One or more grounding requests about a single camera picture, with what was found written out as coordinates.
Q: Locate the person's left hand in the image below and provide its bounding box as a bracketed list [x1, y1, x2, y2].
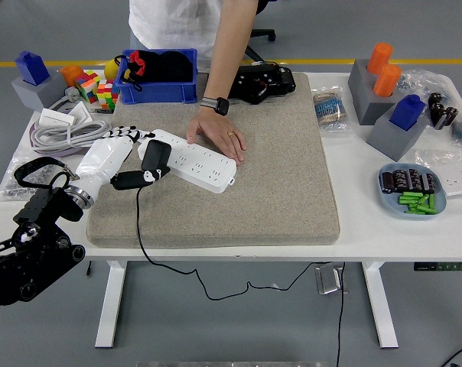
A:
[185, 107, 248, 166]

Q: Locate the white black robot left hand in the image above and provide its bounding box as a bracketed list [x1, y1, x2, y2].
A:
[74, 124, 172, 196]

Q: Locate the white power strip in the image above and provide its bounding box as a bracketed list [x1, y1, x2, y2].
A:
[137, 128, 239, 194]

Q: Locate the black plug adapter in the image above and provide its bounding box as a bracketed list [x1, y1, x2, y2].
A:
[141, 139, 173, 172]

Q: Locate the black wristwatch striped band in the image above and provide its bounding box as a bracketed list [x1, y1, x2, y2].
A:
[200, 96, 231, 117]

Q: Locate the multicolour puzzle cube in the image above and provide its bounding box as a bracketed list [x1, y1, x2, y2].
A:
[73, 70, 101, 103]
[96, 80, 119, 111]

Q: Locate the grey-brown mat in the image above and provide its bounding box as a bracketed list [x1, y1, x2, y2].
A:
[85, 72, 341, 249]

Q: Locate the blue plastic bin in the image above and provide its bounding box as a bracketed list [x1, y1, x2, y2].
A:
[114, 48, 198, 105]

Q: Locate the black electronic device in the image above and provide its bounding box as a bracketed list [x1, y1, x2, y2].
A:
[229, 63, 296, 105]

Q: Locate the black cloth pouch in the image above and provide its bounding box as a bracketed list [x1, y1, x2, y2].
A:
[142, 50, 194, 83]

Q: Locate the orange plastic cup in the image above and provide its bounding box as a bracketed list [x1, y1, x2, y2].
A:
[58, 65, 85, 87]

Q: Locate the yellow ball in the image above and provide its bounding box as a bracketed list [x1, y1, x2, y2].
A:
[103, 57, 122, 80]

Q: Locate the clear bag of screws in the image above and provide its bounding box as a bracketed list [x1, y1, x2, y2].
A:
[0, 150, 79, 203]

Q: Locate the black office chair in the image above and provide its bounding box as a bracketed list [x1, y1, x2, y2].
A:
[244, 0, 277, 65]

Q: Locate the clear bag of resistors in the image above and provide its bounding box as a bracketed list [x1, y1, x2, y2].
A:
[310, 86, 354, 133]

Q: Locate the blue plastic block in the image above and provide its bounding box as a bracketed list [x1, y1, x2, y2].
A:
[15, 50, 50, 86]
[389, 94, 426, 132]

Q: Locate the person's torso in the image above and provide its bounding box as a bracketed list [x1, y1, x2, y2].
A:
[128, 0, 226, 72]

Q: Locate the white table leg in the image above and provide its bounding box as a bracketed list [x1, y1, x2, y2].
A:
[94, 261, 128, 349]
[360, 261, 399, 349]

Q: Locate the tall grey block holder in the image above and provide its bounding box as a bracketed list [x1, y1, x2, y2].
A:
[347, 59, 402, 126]

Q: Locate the orange plastic cylinder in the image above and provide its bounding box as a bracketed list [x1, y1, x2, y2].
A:
[366, 42, 393, 76]
[373, 63, 402, 97]

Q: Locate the light blue plate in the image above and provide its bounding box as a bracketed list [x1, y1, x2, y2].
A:
[376, 162, 447, 221]

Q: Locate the crumpled clear plastic bag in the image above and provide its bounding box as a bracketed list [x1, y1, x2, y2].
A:
[397, 67, 452, 104]

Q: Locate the clear flat plastic bag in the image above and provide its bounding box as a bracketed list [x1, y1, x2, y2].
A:
[414, 147, 462, 200]

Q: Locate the large dark capacitor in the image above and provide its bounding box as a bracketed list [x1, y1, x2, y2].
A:
[439, 106, 458, 131]
[427, 93, 445, 127]

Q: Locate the white socket panel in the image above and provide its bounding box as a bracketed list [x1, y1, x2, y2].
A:
[437, 164, 462, 198]

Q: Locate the black table control panel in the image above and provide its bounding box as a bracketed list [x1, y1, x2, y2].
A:
[413, 261, 462, 271]

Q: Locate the white power strip cord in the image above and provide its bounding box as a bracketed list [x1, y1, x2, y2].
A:
[28, 95, 113, 149]

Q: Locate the white wall plate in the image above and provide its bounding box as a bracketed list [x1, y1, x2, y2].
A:
[67, 101, 93, 125]

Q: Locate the thin black adapter cord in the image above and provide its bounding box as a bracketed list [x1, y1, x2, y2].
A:
[135, 185, 341, 302]

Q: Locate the white switch box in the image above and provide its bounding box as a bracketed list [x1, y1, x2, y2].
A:
[37, 108, 76, 127]

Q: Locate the black red drawstring pouch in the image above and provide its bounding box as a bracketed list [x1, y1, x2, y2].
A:
[118, 49, 146, 93]

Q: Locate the metal bracket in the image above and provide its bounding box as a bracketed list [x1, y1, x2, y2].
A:
[314, 264, 345, 295]

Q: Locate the black hanging cable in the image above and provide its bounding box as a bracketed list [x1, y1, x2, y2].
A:
[336, 261, 347, 367]

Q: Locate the black floor cable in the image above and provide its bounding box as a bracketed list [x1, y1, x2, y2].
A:
[441, 342, 462, 367]

